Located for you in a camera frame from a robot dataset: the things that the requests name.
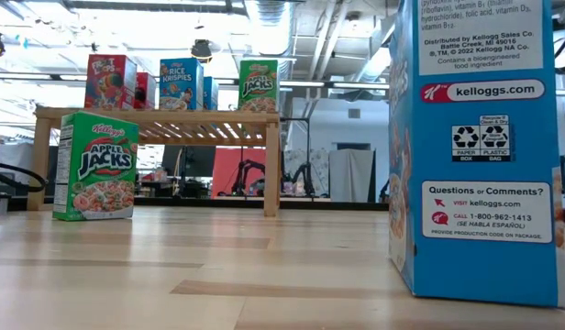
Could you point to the black background robot arm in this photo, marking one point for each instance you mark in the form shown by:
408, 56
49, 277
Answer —
307, 176
240, 183

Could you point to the orange panel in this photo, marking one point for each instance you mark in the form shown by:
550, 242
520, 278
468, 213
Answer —
225, 165

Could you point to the black pendant lamp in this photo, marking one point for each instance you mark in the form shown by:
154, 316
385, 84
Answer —
201, 49

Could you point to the black monitor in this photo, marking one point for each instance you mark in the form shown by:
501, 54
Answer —
195, 160

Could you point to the blue Rice Krispies cereal box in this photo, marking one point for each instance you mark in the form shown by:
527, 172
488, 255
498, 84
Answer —
211, 94
180, 84
479, 160

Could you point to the grey draped cover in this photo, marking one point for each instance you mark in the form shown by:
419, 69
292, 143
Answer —
351, 176

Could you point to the black aluminium rig frame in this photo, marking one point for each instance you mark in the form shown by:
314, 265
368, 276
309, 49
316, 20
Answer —
333, 205

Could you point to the green Apple Jacks cereal box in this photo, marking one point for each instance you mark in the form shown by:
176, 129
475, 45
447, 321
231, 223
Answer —
258, 84
99, 165

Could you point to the wooden slatted shelf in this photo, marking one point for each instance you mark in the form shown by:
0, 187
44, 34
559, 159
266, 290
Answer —
172, 117

